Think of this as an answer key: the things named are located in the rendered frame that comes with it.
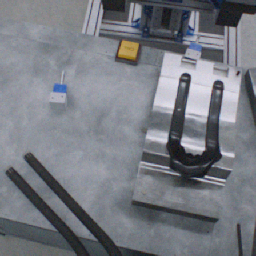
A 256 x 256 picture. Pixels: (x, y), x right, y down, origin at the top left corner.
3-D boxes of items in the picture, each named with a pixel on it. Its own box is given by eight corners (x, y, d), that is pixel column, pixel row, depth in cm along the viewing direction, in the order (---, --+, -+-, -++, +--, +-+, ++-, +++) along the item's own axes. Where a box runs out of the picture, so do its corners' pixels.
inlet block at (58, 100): (57, 75, 143) (55, 66, 138) (71, 76, 143) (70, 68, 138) (51, 108, 137) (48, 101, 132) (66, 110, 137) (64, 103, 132)
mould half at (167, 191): (162, 66, 146) (166, 44, 133) (234, 82, 144) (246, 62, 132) (131, 204, 125) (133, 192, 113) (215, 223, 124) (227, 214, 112)
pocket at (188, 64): (180, 62, 141) (182, 55, 137) (195, 65, 140) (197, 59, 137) (178, 72, 139) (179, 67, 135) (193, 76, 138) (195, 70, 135)
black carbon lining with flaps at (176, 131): (179, 74, 137) (183, 58, 128) (226, 84, 136) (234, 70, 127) (159, 173, 123) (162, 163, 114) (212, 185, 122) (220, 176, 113)
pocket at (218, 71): (211, 68, 140) (214, 62, 137) (226, 72, 140) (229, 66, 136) (209, 79, 138) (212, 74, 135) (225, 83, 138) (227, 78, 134)
